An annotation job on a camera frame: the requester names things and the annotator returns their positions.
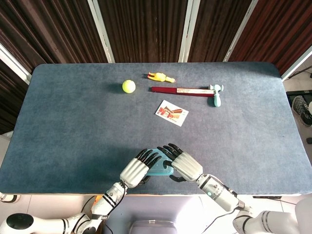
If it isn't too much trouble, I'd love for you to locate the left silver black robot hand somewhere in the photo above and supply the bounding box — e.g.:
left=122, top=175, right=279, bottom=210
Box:
left=119, top=148, right=163, bottom=189

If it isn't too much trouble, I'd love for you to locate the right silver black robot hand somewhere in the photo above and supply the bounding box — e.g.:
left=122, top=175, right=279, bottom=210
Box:
left=156, top=143, right=204, bottom=183

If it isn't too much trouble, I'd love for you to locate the teal container lid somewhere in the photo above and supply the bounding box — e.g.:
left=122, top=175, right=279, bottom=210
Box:
left=145, top=148, right=175, bottom=176

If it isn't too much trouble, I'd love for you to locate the red chopsticks package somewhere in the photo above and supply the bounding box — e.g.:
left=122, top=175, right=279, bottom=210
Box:
left=149, top=86, right=215, bottom=98

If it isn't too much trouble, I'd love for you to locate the lavender grey robot torso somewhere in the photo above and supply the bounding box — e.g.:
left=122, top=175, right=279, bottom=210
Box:
left=100, top=195, right=213, bottom=234

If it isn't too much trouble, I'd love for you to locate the postcard with red building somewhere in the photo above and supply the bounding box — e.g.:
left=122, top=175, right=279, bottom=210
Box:
left=154, top=99, right=190, bottom=127

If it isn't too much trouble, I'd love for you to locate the blue-grey velvet table cloth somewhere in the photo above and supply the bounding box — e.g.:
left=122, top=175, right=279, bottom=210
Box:
left=0, top=61, right=312, bottom=196

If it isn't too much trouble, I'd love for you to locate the light blue toy hammer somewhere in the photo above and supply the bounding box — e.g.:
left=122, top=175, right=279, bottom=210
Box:
left=207, top=83, right=225, bottom=108

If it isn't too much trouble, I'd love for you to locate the yellow-green tennis ball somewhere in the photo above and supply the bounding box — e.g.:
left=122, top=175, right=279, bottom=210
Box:
left=121, top=79, right=137, bottom=94

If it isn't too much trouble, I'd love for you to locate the yellow rubber chicken toy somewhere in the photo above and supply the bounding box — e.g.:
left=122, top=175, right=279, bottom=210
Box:
left=146, top=72, right=176, bottom=84

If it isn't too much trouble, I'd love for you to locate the black white knit sneaker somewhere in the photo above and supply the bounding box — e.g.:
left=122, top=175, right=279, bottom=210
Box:
left=299, top=108, right=312, bottom=128
left=291, top=95, right=310, bottom=116

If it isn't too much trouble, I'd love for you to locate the black flat equipment base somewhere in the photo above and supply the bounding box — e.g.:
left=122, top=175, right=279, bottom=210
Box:
left=286, top=89, right=312, bottom=98

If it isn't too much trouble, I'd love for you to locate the dark brown pleated screen panel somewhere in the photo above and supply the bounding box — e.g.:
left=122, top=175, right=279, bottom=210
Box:
left=228, top=0, right=312, bottom=76
left=0, top=59, right=29, bottom=135
left=0, top=0, right=109, bottom=74
left=97, top=0, right=190, bottom=64
left=187, top=0, right=254, bottom=63

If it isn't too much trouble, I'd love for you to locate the white screen frame post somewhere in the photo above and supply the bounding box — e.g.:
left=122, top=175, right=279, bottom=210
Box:
left=0, top=43, right=33, bottom=79
left=222, top=0, right=259, bottom=62
left=87, top=0, right=116, bottom=63
left=178, top=0, right=203, bottom=63
left=280, top=45, right=312, bottom=81

